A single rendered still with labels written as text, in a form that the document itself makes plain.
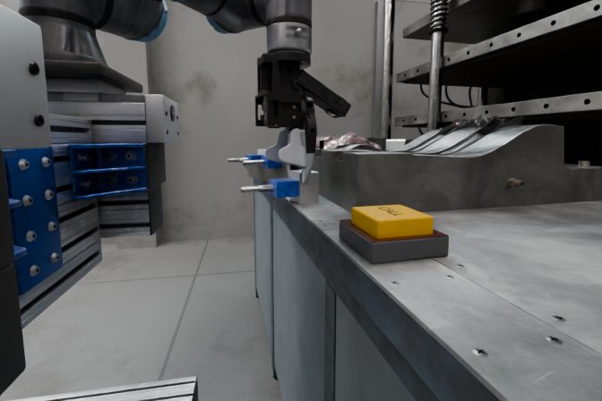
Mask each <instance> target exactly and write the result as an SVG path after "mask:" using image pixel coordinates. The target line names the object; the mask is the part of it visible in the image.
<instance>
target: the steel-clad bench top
mask: <svg viewBox="0 0 602 401"><path fill-rule="evenodd" d="M285 199H286V200H287V201H288V202H289V203H290V204H291V205H292V206H293V207H294V208H295V209H297V210H298V211H299V212H300V213H301V214H302V215H303V216H304V217H305V218H306V219H307V220H308V221H309V222H311V223H312V224H313V225H314V226H315V227H316V228H317V229H318V230H319V231H320V232H321V233H322V234H323V235H324V236H326V237H327V238H328V239H329V240H330V241H331V242H332V243H333V244H334V245H335V246H336V247H337V248H338V249H339V250H341V251H342V252H343V253H344V254H345V255H346V256H347V257H348V258H349V259H350V260H351V261H352V262H353V263H355V264H356V265H357V266H358V267H359V268H360V269H361V270H362V271H363V272H364V273H365V274H366V275H367V276H368V277H370V278H371V279H372V280H373V281H374V282H375V283H376V284H377V285H378V286H379V287H380V288H381V289H382V290H383V291H384V292H385V293H386V294H387V295H388V296H389V297H390V298H391V299H392V300H393V301H394V302H395V303H396V304H398V305H399V306H400V307H401V308H402V309H403V310H404V311H405V312H406V313H407V314H408V315H409V316H410V317H411V318H412V319H414V320H415V321H416V322H417V323H418V324H419V325H420V326H421V327H422V328H423V329H424V330H425V331H426V332H428V333H429V334H430V335H431V336H432V337H433V338H434V339H435V340H436V341H437V342H438V343H439V344H440V345H441V346H443V347H444V348H445V349H446V350H447V351H448V352H449V353H450V354H451V355H452V356H453V357H454V358H455V359H457V360H458V361H459V362H460V363H461V364H462V365H463V366H464V367H465V368H466V369H467V370H468V371H469V372H470V373H472V374H473V375H474V376H475V377H476V378H477V379H478V380H479V381H480V382H481V383H482V384H483V385H484V386H485V387H487V388H488V389H489V390H490V391H491V392H492V393H493V394H494V395H495V396H496V397H497V398H498V399H499V400H501V401H602V200H596V201H583V202H568V203H554V204H540V205H526V206H512V207H498V208H483V209H456V210H443V211H428V212H422V213H425V214H427V215H429V216H432V217H433V218H434V225H433V229H435V230H437V231H439V232H442V233H444V234H446V235H448V236H449V250H448V256H444V257H436V258H427V259H419V260H403V261H394V262H385V263H376V264H371V263H370V262H369V261H368V260H366V259H365V258H364V257H363V256H362V255H360V254H359V253H358V252H357V251H355V250H354V249H353V248H352V247H350V246H349V245H348V244H347V243H345V242H344V241H343V240H342V239H341V238H340V220H341V219H351V214H352V213H350V212H349V211H347V210H345V209H343V208H342V207H340V206H338V205H336V204H335V203H333V202H331V201H329V200H327V199H325V198H324V197H323V196H321V195H319V202H318V203H308V204H298V203H296V202H294V201H292V200H290V199H289V197H287V198H285Z"/></svg>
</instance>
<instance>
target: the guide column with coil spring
mask: <svg viewBox="0 0 602 401"><path fill-rule="evenodd" d="M441 2H446V0H437V1H435V2H433V5H434V4H437V3H441ZM440 7H446V4H439V5H437V6H435V7H433V10H434V9H436V8H440ZM445 11H446V9H442V10H438V11H435V12H433V15H434V14H436V13H445ZM441 17H445V14H440V15H436V16H435V17H433V18H432V20H434V19H437V18H441ZM439 22H445V20H438V21H434V22H432V25H434V24H436V23H439ZM434 28H445V24H442V25H437V26H434V27H433V28H432V29H434ZM443 47H444V31H436V32H433V33H432V37H431V57H430V77H429V97H428V117H427V132H431V131H433V130H438V129H440V117H441V100H442V82H443Z"/></svg>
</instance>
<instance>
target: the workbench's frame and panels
mask: <svg viewBox="0 0 602 401"><path fill-rule="evenodd" d="M254 269H255V293H256V297H257V298H259V301H260V305H261V308H262V316H263V319H264V324H265V328H266V331H267V335H268V339H269V343H270V347H271V363H272V371H273V378H274V379H275V380H277V381H278V382H279V389H280V393H281V397H282V401H501V400H499V399H498V398H497V397H496V396H495V395H494V394H493V393H492V392H491V391H490V390H489V389H488V388H487V387H485V386H484V385H483V384H482V383H481V382H480V381H479V380H478V379H477V378H476V377H475V376H474V375H473V374H472V373H470V372H469V371H468V370H467V369H466V368H465V367H464V366H463V365H462V364H461V363H460V362H459V361H458V360H457V359H455V358H454V357H453V356H452V355H451V354H450V353H449V352H448V351H447V350H446V349H445V348H444V347H443V346H441V345H440V344H439V343H438V342H437V341H436V340H435V339H434V338H433V337H432V336H431V335H430V334H429V333H428V332H426V331H425V330H424V329H423V328H422V327H421V326H420V325H419V324H418V323H417V322H416V321H415V320H414V319H412V318H411V317H410V316H409V315H408V314H407V313H406V312H405V311H404V310H403V309H402V308H401V307H400V306H399V305H398V304H396V303H395V302H394V301H393V300H392V299H391V298H390V297H389V296H388V295H387V294H386V293H385V292H384V291H383V290H382V289H381V288H380V287H379V286H378V285H377V284H376V283H375V282H374V281H373V280H372V279H371V278H370V277H368V276H367V275H366V274H365V273H364V272H363V271H362V270H361V269H360V268H359V267H358V266H357V265H356V264H355V263H353V262H352V261H351V260H350V259H349V258H348V257H347V256H346V255H345V254H344V253H343V252H342V251H341V250H339V249H338V248H337V247H336V246H335V245H334V244H333V243H332V242H331V241H330V240H329V239H328V238H327V237H326V236H324V235H323V234H322V233H321V232H320V231H319V230H318V229H317V228H316V227H315V226H314V225H313V224H312V223H311V222H309V221H308V220H307V219H306V218H305V217H304V216H303V215H302V214H301V213H300V212H299V211H298V210H297V209H295V208H294V207H293V206H292V205H291V204H290V203H289V202H288V201H287V200H286V199H285V198H276V197H274V196H272V195H270V192H254Z"/></svg>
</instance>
